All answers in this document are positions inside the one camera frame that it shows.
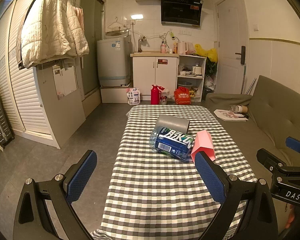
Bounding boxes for red snack bag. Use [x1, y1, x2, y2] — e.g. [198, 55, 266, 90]
[174, 87, 192, 105]

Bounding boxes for grey washing machine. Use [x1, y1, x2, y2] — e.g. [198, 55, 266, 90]
[97, 31, 131, 87]

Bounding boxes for pink garment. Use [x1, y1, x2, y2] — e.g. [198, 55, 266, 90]
[74, 7, 85, 38]

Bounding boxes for metal faucet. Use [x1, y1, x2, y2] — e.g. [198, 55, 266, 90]
[138, 36, 148, 53]

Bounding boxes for green plant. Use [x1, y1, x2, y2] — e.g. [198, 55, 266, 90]
[205, 57, 218, 78]

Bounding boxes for grey checkered tablecloth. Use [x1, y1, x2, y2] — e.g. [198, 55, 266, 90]
[89, 104, 258, 240]

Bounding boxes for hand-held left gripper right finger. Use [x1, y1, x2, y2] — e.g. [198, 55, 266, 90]
[194, 151, 286, 240]

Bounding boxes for black range hood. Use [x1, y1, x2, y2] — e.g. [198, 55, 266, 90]
[160, 0, 202, 27]

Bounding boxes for clear bottle with brown cap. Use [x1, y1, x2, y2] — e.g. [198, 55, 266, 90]
[229, 104, 248, 113]

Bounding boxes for white detergent refill pouch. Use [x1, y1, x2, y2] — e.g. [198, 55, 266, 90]
[127, 88, 141, 105]

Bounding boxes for white door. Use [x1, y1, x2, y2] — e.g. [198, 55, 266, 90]
[214, 0, 250, 96]

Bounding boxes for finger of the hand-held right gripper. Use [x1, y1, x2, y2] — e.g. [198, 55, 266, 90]
[256, 148, 287, 172]
[285, 137, 300, 167]

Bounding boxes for white electric kettle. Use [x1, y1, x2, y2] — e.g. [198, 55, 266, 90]
[177, 40, 188, 55]

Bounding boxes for glass shower door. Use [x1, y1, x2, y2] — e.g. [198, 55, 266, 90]
[79, 0, 106, 101]

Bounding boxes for grey-green sofa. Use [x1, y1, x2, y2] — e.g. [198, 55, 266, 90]
[204, 75, 300, 240]

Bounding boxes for white louvered wardrobe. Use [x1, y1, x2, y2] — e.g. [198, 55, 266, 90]
[0, 0, 62, 148]

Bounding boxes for grey cup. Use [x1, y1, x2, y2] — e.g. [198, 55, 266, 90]
[156, 114, 190, 135]

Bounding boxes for white clothes hanger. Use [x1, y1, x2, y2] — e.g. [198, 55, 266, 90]
[107, 17, 129, 32]

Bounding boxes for mop handles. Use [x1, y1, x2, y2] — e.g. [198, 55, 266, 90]
[241, 63, 257, 96]

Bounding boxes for white sink cabinet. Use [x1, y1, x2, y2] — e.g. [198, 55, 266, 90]
[130, 52, 179, 101]

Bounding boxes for yellow plastic bag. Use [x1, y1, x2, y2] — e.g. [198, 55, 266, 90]
[195, 44, 219, 63]

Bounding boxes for pink cup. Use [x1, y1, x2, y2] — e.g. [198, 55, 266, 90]
[191, 130, 216, 162]

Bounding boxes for white open shelf unit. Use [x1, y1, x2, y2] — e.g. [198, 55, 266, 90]
[176, 54, 207, 102]

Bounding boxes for red thermos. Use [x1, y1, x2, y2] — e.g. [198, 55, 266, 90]
[150, 84, 161, 105]

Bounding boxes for pink and white board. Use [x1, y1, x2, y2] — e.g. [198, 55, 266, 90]
[213, 108, 250, 122]

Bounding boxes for white quilted jacket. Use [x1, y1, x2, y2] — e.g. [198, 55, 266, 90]
[16, 0, 90, 69]

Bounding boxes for white leaning board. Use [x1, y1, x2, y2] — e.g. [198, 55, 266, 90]
[32, 64, 87, 143]

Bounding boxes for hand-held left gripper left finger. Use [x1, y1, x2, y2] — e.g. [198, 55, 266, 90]
[13, 150, 98, 240]

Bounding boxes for blue label plastic bottle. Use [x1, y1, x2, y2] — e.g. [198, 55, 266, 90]
[149, 126, 196, 160]

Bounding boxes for white washing machine platform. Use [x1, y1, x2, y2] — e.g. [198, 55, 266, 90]
[100, 82, 135, 103]

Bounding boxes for silver suitcase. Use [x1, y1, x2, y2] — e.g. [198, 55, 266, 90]
[0, 97, 15, 148]

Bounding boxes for black door handle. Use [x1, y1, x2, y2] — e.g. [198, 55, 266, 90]
[235, 46, 246, 65]

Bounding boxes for white cartoon print bag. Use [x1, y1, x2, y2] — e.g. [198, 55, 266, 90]
[159, 86, 171, 103]

